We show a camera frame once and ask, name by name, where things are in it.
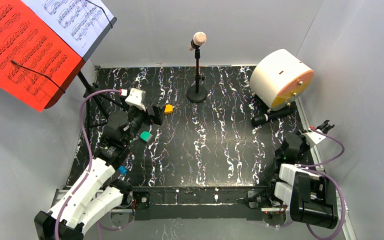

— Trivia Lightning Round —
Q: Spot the red sheet music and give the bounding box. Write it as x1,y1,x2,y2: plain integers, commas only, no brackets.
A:
0,0,85,112

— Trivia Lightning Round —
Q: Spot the blue small block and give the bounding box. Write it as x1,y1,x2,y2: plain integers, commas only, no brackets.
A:
118,165,128,176

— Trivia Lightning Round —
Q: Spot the orange small block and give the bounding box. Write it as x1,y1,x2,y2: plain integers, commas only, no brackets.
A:
164,104,174,115

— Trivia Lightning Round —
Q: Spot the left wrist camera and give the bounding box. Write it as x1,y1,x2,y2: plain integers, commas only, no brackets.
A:
120,88,146,112

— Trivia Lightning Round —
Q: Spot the black music stand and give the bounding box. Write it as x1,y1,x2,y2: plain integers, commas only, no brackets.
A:
76,16,124,150

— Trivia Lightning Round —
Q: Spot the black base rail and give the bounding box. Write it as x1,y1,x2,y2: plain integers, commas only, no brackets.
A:
100,187,296,221

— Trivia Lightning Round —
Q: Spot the pink-headed microphone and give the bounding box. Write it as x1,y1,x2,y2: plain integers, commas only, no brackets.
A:
188,31,207,51

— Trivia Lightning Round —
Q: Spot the tall black mic stand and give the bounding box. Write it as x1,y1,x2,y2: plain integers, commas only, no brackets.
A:
186,48,208,103

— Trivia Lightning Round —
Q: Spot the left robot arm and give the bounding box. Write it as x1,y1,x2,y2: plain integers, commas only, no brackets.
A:
34,105,165,240

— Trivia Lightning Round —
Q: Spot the white sheet music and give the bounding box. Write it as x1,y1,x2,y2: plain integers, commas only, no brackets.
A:
22,0,117,61

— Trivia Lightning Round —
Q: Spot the green small block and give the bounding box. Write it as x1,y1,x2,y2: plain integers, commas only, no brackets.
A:
140,131,153,143

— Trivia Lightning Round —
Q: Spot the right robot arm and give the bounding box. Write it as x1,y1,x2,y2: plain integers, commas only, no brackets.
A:
270,129,338,229

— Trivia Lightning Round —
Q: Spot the white round drum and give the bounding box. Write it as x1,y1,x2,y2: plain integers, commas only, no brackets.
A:
249,49,315,111

